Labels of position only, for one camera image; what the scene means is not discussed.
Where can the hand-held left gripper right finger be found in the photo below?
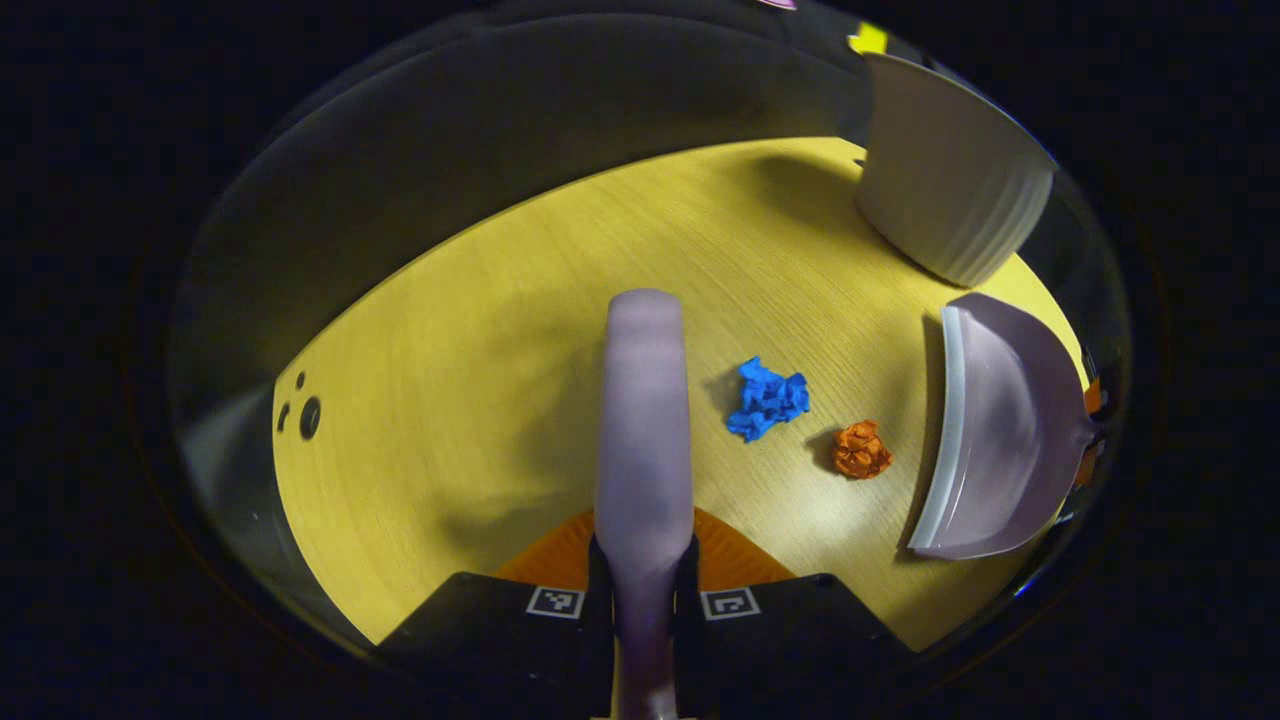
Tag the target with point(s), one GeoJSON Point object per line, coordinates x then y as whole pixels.
{"type": "Point", "coordinates": [790, 640]}

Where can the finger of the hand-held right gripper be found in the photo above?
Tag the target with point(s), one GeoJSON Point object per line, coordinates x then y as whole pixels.
{"type": "Point", "coordinates": [1088, 465]}
{"type": "Point", "coordinates": [1092, 397]}

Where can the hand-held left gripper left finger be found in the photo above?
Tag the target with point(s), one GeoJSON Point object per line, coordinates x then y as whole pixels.
{"type": "Point", "coordinates": [500, 640]}

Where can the pink dustpan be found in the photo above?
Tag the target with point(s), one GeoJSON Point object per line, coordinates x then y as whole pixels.
{"type": "Point", "coordinates": [1010, 430]}

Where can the orange paper scrap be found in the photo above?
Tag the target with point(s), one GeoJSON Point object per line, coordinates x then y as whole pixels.
{"type": "Point", "coordinates": [862, 450]}

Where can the blue paper scrap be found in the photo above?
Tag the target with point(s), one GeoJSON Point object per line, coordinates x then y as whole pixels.
{"type": "Point", "coordinates": [765, 400]}

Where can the small pink broom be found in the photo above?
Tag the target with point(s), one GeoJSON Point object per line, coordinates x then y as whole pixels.
{"type": "Point", "coordinates": [644, 420]}

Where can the white ribbed garbage bin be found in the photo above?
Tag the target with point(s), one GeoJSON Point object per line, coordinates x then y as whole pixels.
{"type": "Point", "coordinates": [950, 170]}

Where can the black backdrop cloth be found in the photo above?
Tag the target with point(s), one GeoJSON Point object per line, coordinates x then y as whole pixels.
{"type": "Point", "coordinates": [450, 130]}

